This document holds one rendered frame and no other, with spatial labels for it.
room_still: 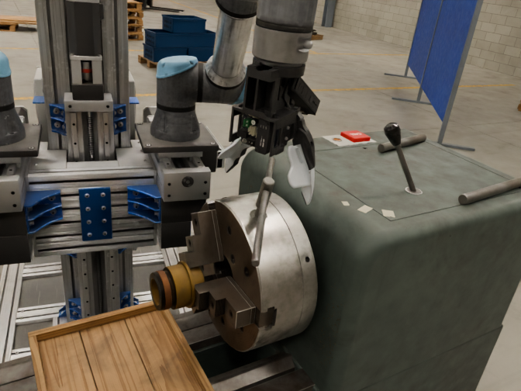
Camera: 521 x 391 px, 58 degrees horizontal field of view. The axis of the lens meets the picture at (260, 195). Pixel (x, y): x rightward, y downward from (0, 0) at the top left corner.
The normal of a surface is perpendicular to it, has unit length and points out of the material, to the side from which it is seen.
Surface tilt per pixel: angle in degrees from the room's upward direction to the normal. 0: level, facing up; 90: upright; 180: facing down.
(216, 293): 1
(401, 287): 90
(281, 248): 42
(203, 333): 0
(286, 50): 92
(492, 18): 90
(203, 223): 59
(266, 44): 92
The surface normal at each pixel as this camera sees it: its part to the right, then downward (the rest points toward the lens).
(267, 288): 0.49, 0.04
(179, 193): 0.34, 0.45
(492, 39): -0.88, 0.13
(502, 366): 0.11, -0.89
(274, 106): 0.84, 0.35
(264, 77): -0.53, 0.35
